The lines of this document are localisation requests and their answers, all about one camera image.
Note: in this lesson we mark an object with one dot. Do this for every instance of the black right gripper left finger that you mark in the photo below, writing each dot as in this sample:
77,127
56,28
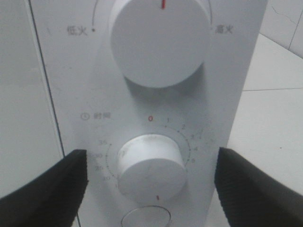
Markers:
52,199

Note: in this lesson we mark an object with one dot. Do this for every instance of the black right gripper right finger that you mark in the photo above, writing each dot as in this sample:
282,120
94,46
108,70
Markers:
251,198

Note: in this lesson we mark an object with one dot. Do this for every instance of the white microwave door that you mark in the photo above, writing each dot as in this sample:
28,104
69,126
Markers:
29,141

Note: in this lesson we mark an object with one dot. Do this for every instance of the round white door release button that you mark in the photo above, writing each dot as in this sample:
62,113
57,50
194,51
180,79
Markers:
147,216

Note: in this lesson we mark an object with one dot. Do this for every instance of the white microwave oven body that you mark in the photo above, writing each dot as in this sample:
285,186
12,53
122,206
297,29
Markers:
99,110

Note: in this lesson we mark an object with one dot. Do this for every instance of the upper white power knob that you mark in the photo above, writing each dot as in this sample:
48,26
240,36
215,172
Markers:
159,43

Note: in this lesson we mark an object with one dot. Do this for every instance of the white timer knob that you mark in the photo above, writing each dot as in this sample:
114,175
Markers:
150,168

